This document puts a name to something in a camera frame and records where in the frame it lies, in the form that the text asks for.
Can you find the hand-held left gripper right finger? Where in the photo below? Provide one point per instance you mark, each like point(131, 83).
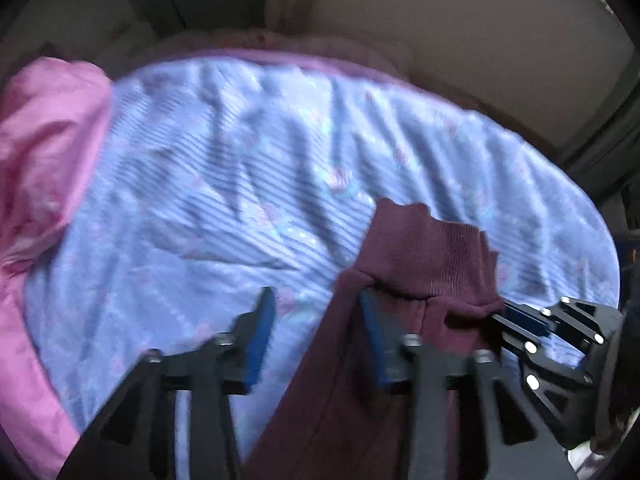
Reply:
point(375, 345)

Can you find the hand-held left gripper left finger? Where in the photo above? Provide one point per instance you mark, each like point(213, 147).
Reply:
point(257, 340)

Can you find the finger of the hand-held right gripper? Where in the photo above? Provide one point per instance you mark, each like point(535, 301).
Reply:
point(545, 360)
point(527, 320)

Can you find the maroon sweat pants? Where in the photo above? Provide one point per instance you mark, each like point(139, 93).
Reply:
point(400, 310)

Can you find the bed with blue striped sheet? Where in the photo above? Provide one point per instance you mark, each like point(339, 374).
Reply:
point(250, 185)

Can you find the pink blanket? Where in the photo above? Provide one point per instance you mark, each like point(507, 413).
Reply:
point(45, 170)

